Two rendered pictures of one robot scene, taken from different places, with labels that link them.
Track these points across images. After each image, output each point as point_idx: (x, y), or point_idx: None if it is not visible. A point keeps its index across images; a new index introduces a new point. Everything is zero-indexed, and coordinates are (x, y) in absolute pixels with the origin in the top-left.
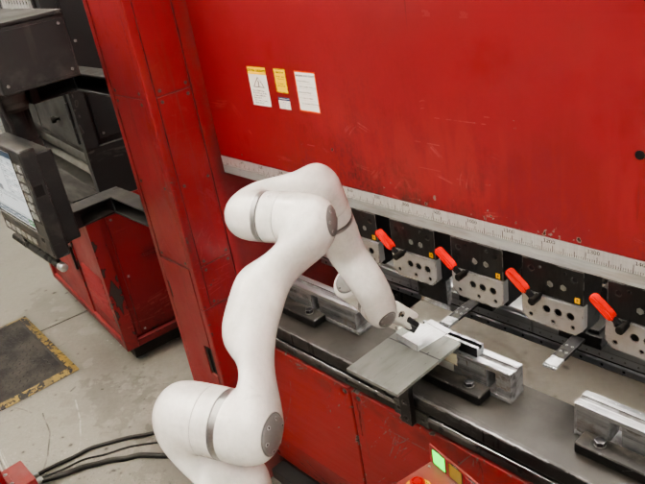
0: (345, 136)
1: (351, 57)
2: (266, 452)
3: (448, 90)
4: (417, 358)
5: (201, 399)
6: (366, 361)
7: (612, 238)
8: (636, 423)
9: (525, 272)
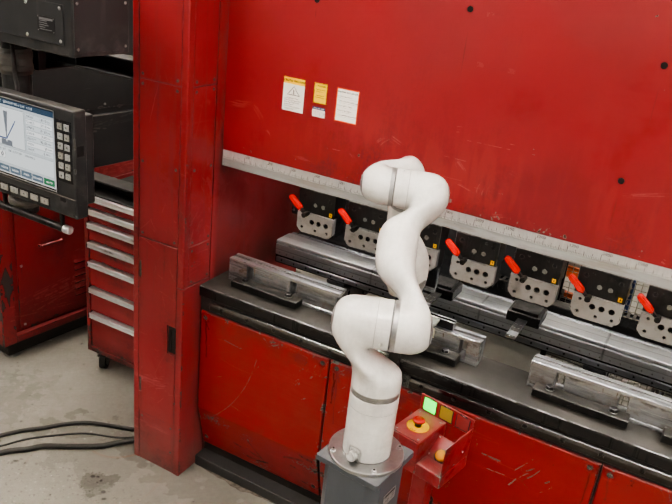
0: (375, 146)
1: (402, 85)
2: (429, 342)
3: (485, 122)
4: None
5: (381, 303)
6: None
7: (590, 236)
8: (576, 373)
9: (516, 259)
